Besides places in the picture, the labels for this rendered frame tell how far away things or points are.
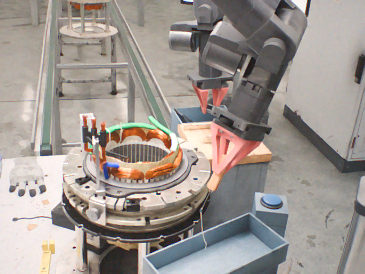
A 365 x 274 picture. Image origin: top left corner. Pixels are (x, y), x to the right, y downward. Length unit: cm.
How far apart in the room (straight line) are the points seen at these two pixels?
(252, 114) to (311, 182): 249
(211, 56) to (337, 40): 268
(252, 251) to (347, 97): 243
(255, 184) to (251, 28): 62
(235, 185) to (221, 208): 7
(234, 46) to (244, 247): 40
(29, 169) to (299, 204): 183
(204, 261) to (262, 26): 44
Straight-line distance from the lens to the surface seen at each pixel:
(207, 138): 116
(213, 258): 88
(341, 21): 334
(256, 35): 65
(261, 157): 115
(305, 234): 270
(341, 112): 331
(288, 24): 65
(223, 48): 70
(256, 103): 70
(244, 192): 120
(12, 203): 146
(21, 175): 155
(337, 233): 277
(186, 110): 136
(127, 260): 122
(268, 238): 91
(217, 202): 118
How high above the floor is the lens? 161
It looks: 27 degrees down
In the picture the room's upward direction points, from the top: 4 degrees clockwise
